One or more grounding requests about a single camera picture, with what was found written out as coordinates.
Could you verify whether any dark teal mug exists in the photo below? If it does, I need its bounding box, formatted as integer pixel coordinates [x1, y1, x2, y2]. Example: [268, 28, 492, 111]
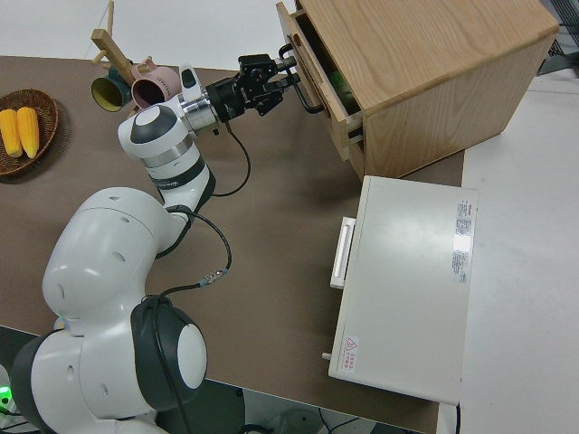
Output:
[107, 62, 137, 88]

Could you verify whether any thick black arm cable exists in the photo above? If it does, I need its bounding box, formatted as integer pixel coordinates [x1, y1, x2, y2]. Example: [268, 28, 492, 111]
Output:
[147, 203, 235, 434]

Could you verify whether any pink ribbed mug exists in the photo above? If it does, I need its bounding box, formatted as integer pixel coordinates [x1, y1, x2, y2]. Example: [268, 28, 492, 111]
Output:
[129, 66, 183, 112]

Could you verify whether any black drawer handle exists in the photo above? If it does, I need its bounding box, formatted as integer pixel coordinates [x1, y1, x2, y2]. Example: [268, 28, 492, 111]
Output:
[279, 42, 326, 115]

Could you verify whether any round wicker basket tray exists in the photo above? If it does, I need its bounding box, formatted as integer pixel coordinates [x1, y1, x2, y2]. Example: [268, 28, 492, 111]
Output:
[0, 89, 61, 178]

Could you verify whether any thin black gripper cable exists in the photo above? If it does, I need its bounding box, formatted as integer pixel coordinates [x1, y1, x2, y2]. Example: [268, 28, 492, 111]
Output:
[210, 119, 252, 198]

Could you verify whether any wooden drawer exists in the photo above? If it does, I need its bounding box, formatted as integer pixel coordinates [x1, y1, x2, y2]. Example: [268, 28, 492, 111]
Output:
[275, 1, 365, 163]

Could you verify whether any yellow corn cob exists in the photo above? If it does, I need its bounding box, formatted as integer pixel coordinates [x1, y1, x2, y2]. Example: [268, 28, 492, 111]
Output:
[16, 106, 42, 160]
[0, 108, 24, 160]

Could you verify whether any green object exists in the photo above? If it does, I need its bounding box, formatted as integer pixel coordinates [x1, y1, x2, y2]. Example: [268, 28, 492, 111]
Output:
[331, 67, 359, 109]

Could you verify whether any wooden mug tree stand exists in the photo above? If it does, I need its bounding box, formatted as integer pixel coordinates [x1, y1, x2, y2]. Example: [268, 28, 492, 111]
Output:
[90, 0, 157, 114]

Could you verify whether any wooden drawer cabinet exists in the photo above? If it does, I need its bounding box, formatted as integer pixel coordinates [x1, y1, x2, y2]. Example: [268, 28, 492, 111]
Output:
[292, 0, 561, 181]

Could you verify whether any brown table mat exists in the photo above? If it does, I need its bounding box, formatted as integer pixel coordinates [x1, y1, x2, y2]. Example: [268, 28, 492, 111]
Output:
[0, 54, 467, 434]

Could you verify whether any white toaster oven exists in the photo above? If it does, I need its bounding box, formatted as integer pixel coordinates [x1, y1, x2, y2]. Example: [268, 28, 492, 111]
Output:
[321, 175, 479, 407]

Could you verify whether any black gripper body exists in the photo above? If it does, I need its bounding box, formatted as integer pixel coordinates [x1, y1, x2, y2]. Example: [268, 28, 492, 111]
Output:
[205, 52, 284, 124]

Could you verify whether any dark mug with yellow interior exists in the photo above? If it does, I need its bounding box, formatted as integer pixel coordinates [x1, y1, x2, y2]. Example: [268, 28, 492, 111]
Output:
[90, 74, 127, 114]

